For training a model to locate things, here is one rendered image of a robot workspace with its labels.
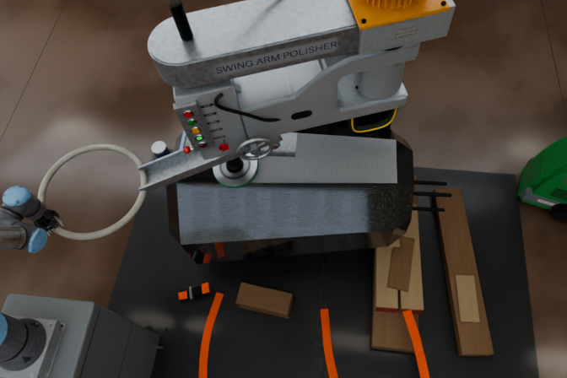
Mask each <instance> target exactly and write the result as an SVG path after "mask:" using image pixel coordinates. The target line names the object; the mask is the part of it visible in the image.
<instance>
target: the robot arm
mask: <svg viewBox="0 0 567 378"><path fill-rule="evenodd" d="M23 218H25V219H26V220H28V221H34V222H33V223H34V225H35V226H34V225H31V224H27V223H25V222H22V219H23ZM57 224H60V225H61V226H62V227H64V226H63V224H62V220H61V218H60V217H59V215H58V213H57V211H55V210H49V208H48V209H46V207H45V204H44V203H43V201H42V200H39V199H38V198H37V197H36V196H35V195H34V194H32V193H31V192H30V190H28V189H26V188H25V187H23V186H12V187H10V188H9V189H8V190H7V191H6V192H5V193H4V194H3V205H2V206H1V207H0V250H14V251H15V250H26V251H29V252H33V253H36V252H38V251H40V250H41V249H42V248H43V247H44V246H45V244H46V242H47V234H48V235H49V233H51V229H53V228H54V229H55V228H56V227H58V225H57ZM49 236H50V235H49ZM45 346H46V329H45V328H44V327H43V325H42V324H41V323H40V322H38V321H36V320H34V319H30V318H23V319H16V318H13V317H11V316H8V315H5V314H3V313H2V312H0V367H2V368H3V369H5V370H10V371H20V370H24V369H26V368H28V367H30V366H31V365H32V364H33V363H34V362H35V361H36V360H37V359H38V358H39V357H40V356H41V354H42V352H43V350H44V348H45Z"/></svg>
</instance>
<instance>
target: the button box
mask: <svg viewBox="0 0 567 378"><path fill-rule="evenodd" d="M173 107H174V111H175V113H176V115H177V117H178V119H179V121H180V123H181V125H182V127H183V129H184V131H185V133H186V135H187V137H188V139H189V141H190V143H191V145H192V147H193V149H194V151H195V152H197V151H201V150H205V149H212V148H214V147H215V146H214V142H213V139H212V137H211V134H210V132H209V130H208V127H207V124H206V122H205V121H204V118H203V114H202V112H201V111H200V108H199V106H198V103H197V101H196V100H194V101H190V102H186V103H183V104H176V103H174V104H173ZM185 111H192V112H193V113H194V115H193V116H191V117H184V116H183V113H184V112H185ZM191 119H194V120H197V124H196V125H194V126H189V125H188V124H187V122H188V121H189V120H191ZM194 127H199V128H201V132H199V133H192V132H191V130H192V129H193V128H194ZM197 135H203V136H204V139H203V140H201V141H197V140H195V137H196V136H197ZM199 143H207V144H208V146H207V147H205V148H199V147H198V144H199Z"/></svg>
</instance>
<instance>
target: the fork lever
mask: <svg viewBox="0 0 567 378"><path fill-rule="evenodd" d="M236 158H239V157H238V155H237V153H234V154H227V155H224V156H219V157H216V158H213V159H203V157H202V156H201V154H200V152H199V151H197V152H195V151H194V150H192V151H191V152H190V153H189V154H185V153H184V151H183V149H180V150H178V151H175V152H174V153H171V154H167V155H166V156H164V157H161V158H159V159H156V160H153V161H151V162H148V163H147V164H144V165H140V166H139V167H138V169H139V170H146V173H147V177H148V184H147V185H145V186H141V187H139V190H140V191H147V193H148V192H151V191H153V190H156V189H158V188H161V187H163V186H167V185H169V184H171V183H173V182H176V181H179V180H182V179H184V178H187V177H188V176H193V175H195V174H197V173H199V172H202V171H204V170H208V169H210V168H213V167H214V166H217V165H221V164H223V163H225V162H228V161H230V160H232V159H236Z"/></svg>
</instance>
